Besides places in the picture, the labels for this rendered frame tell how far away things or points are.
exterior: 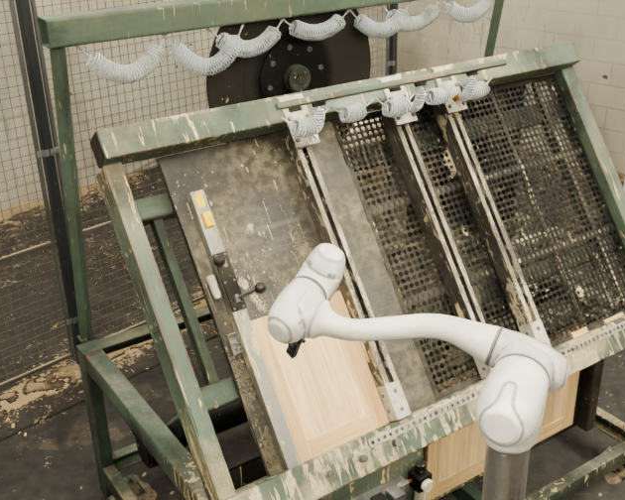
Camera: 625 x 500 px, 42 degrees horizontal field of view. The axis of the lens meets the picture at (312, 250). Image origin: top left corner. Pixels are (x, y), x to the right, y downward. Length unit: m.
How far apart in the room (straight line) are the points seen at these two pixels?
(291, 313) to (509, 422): 0.56
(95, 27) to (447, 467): 2.19
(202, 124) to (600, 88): 5.67
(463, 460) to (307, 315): 1.75
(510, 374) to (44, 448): 3.03
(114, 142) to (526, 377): 1.46
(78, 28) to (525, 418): 1.95
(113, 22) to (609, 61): 5.63
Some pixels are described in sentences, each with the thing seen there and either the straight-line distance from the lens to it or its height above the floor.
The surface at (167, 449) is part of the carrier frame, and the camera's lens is 3.00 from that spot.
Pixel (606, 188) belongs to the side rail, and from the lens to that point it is 3.81.
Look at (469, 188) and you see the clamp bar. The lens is 3.30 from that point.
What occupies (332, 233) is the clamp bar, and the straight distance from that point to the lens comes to 2.85.
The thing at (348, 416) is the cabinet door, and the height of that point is 0.95.
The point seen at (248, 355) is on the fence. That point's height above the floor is 1.21.
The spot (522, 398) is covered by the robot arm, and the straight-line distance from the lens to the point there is 1.84.
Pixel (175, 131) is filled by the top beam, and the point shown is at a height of 1.87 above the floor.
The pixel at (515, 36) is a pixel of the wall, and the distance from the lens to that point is 8.35.
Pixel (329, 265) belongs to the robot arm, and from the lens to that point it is 2.04.
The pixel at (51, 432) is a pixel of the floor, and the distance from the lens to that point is 4.57.
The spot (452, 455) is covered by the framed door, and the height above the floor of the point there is 0.42.
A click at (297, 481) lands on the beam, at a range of 2.68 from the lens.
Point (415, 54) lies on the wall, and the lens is 9.10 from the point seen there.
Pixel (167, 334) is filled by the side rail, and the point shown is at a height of 1.34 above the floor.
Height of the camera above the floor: 2.63
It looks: 25 degrees down
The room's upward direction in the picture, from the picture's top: 1 degrees counter-clockwise
